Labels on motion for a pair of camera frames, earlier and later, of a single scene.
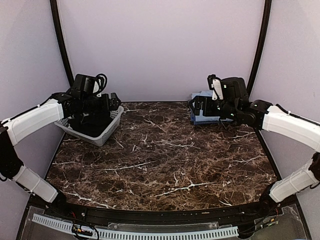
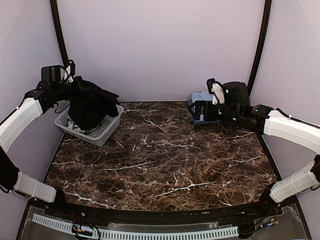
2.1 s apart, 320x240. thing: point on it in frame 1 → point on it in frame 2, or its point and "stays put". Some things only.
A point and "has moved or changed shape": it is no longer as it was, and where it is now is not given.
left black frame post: [53, 4] stays put
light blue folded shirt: [202, 93] stays put
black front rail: [189, 216] stays put
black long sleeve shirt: [94, 123] has moved or changed shape
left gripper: [106, 107] → [79, 79]
